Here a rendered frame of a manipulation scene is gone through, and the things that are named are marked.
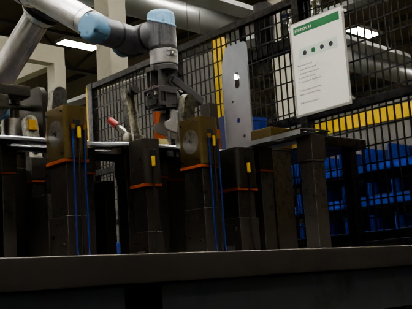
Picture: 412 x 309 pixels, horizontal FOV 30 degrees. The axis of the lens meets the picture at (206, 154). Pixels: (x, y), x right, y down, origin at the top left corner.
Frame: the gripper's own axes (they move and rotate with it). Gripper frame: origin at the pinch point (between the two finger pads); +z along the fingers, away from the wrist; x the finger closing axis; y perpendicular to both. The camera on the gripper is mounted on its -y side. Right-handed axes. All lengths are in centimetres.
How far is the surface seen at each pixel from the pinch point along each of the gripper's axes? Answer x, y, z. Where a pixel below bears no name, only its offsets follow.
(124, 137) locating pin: -4.1, 13.6, -1.1
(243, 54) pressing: 0.4, -27.3, -27.0
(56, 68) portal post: -621, -326, -213
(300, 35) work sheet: -2, -55, -37
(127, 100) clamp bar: -19.7, 1.0, -15.2
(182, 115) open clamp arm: 12.0, 7.1, -4.0
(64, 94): 10.4, 39.3, -6.9
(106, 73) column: -661, -423, -227
